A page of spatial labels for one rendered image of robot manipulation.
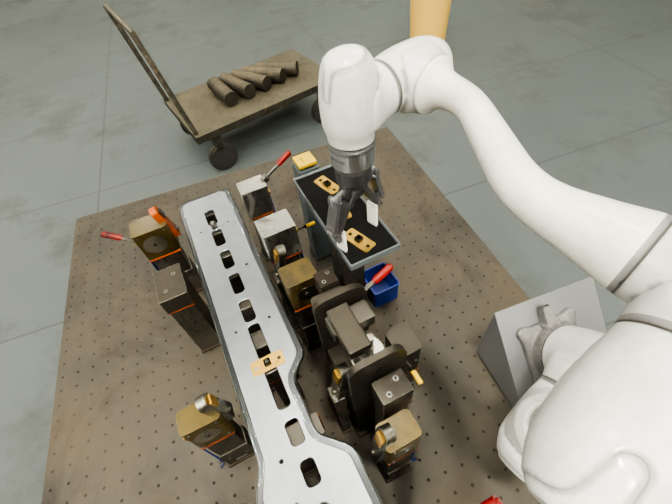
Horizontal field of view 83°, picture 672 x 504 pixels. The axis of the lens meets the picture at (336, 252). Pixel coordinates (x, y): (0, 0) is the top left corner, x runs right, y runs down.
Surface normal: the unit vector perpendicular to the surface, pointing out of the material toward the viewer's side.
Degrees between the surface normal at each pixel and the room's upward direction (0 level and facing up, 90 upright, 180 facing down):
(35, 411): 0
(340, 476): 0
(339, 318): 0
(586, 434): 40
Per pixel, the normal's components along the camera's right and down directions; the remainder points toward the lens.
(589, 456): -0.70, -0.37
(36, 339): -0.09, -0.63
